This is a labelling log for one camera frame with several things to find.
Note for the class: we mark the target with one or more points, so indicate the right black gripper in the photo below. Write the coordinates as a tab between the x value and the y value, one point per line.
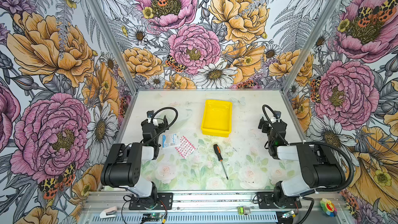
270	126

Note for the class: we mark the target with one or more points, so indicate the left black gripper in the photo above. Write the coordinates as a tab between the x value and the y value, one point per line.
154	124

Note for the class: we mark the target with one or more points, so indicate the orange black handled screwdriver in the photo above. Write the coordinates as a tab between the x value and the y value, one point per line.
220	158

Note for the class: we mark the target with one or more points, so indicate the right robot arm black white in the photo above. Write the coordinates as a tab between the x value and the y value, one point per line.
319	170

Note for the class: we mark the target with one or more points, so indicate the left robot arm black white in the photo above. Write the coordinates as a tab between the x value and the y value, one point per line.
122	168

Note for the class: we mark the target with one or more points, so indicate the yellow plastic bin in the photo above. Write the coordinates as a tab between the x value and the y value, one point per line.
217	118

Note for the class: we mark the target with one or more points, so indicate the blue white sachet packet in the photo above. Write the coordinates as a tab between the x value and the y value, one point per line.
171	140

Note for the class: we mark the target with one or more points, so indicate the pink patterned sachet packet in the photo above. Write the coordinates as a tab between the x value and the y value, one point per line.
185	148

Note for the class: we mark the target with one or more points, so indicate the green circuit board right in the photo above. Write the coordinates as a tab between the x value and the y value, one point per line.
289	214

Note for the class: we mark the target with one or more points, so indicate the green circuit board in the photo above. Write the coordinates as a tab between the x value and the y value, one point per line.
152	217
289	214

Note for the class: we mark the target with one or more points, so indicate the green circuit board left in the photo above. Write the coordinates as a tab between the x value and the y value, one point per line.
152	217

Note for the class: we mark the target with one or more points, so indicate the small green display module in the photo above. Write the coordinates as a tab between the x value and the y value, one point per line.
243	210

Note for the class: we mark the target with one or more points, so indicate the white stapler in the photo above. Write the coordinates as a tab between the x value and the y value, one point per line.
109	213

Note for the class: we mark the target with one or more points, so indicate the colourful round toy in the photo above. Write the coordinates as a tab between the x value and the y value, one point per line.
328	207

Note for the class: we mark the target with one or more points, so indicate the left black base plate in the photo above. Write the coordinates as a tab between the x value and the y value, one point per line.
159	201

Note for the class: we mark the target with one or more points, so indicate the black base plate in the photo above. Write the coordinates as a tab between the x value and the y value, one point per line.
267	200
159	201

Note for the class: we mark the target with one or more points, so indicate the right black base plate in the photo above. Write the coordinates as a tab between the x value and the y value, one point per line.
267	200

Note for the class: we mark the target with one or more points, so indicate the white slotted cable duct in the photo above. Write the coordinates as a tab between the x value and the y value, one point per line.
195	218

